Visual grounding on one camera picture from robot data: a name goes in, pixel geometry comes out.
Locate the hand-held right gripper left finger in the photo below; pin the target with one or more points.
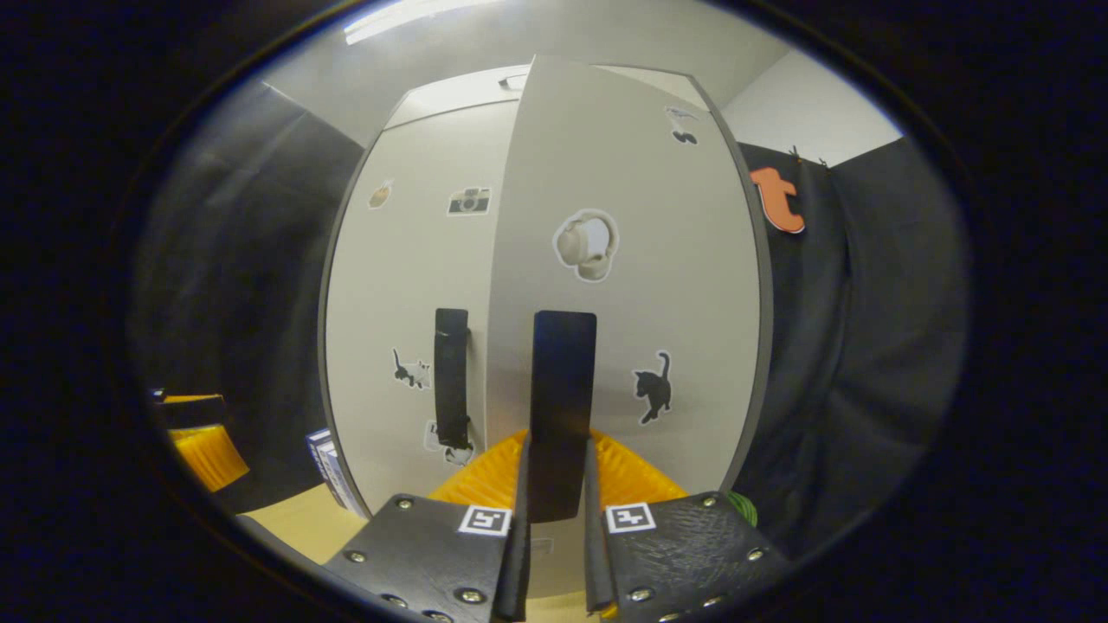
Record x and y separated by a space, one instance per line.
522 554

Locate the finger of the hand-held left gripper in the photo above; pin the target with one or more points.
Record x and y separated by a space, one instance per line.
208 459
195 414

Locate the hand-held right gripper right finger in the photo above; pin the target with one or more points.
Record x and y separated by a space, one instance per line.
595 554

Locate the cabinet door with camera sticker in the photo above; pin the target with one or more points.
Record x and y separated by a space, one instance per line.
389 285

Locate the white double-door shoe cabinet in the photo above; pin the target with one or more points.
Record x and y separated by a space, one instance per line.
415 285

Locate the cabinet door with headphone sticker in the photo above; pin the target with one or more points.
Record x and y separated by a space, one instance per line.
675 285

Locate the blue white box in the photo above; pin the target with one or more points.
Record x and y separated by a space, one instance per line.
333 472

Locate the green round object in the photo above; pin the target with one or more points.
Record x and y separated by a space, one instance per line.
744 509

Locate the black backdrop cloth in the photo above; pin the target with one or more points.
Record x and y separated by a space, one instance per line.
866 346
242 260

